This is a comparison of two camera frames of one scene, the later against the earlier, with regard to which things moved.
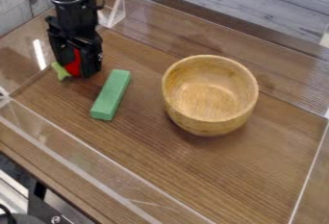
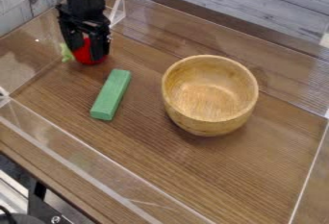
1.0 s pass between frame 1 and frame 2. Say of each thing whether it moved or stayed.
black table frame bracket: stayed
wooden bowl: stayed
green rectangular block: stayed
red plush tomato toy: moved
